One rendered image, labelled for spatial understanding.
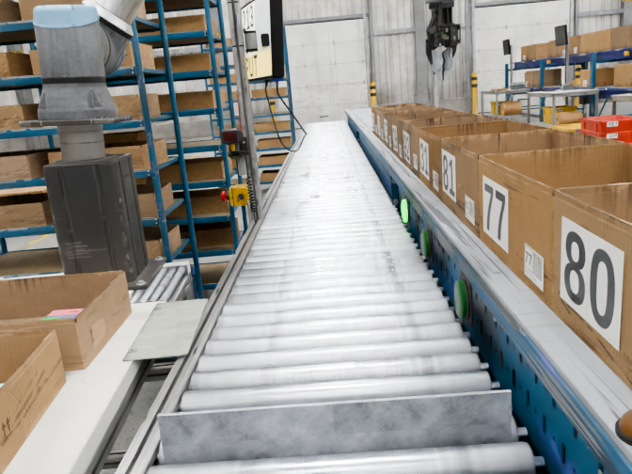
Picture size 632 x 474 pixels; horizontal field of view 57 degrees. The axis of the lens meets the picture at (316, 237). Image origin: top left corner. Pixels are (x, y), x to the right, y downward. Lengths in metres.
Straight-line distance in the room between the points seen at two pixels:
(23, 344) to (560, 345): 0.84
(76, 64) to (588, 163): 1.16
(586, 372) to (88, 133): 1.27
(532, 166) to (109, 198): 0.99
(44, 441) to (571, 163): 1.03
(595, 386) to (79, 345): 0.84
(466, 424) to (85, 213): 1.09
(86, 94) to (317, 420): 1.04
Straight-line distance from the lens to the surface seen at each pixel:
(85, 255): 1.61
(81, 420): 0.99
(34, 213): 2.73
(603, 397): 0.66
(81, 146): 1.59
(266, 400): 0.96
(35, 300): 1.47
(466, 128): 1.99
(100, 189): 1.56
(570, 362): 0.72
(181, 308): 1.36
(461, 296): 1.08
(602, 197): 0.86
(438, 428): 0.82
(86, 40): 1.58
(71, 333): 1.14
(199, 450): 0.84
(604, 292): 0.71
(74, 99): 1.56
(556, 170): 1.25
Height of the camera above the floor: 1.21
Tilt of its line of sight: 14 degrees down
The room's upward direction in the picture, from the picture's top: 5 degrees counter-clockwise
